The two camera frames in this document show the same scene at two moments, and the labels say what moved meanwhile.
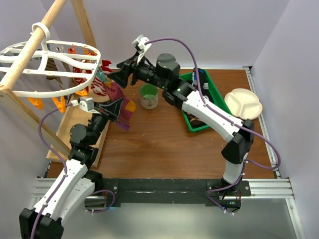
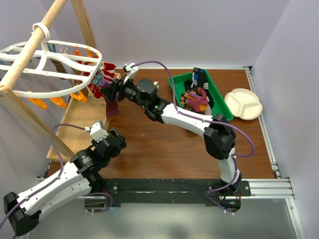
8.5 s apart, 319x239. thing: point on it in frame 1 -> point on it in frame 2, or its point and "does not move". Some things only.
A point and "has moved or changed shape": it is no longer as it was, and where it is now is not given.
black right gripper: [121, 77] -> [110, 91]
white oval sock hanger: [55, 67] does not move
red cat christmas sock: [103, 63] -> [94, 87]
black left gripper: [110, 109] -> [123, 144]
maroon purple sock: [128, 107] has moved or changed shape
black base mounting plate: [174, 190] does not move
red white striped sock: [98, 87] -> [108, 71]
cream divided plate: [243, 103] does not move
